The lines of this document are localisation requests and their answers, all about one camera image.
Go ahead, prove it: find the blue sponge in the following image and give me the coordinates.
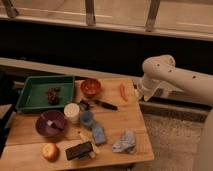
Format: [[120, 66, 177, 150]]
[[92, 124, 106, 145]]

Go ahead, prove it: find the black rectangular box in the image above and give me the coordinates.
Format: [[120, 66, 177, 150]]
[[65, 142, 93, 160]]

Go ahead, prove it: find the small fork in bowl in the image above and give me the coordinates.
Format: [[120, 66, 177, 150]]
[[41, 114, 63, 131]]

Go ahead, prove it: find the black handled knife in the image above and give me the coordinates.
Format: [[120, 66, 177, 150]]
[[83, 99, 118, 111]]

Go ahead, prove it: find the crumpled blue cloth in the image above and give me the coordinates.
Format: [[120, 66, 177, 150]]
[[112, 130, 136, 154]]

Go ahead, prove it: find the dark grape bunch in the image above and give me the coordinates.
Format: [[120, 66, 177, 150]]
[[46, 88, 60, 105]]

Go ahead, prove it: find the white cylindrical cup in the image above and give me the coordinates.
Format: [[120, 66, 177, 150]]
[[64, 103, 80, 124]]

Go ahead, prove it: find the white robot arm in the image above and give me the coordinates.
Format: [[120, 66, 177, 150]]
[[138, 55, 213, 171]]

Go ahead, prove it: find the red yellow apple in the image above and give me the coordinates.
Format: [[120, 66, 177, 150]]
[[41, 143, 59, 161]]

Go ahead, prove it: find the orange bowl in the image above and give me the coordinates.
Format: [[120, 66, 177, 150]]
[[80, 79, 101, 98]]

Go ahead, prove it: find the wooden table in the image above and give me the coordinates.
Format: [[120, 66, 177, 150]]
[[0, 79, 154, 171]]

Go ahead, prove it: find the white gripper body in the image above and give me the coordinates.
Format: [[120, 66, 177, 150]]
[[138, 78, 155, 101]]

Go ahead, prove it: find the yellow handled utensil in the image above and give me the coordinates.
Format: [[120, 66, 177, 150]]
[[78, 131, 100, 154]]

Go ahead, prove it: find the green plastic tray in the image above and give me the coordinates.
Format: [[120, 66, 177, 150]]
[[16, 75, 75, 113]]

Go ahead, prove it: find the blue cup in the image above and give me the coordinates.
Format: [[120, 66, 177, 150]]
[[80, 111, 94, 129]]

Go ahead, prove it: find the purple bowl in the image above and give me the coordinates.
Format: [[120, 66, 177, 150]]
[[35, 110, 66, 137]]

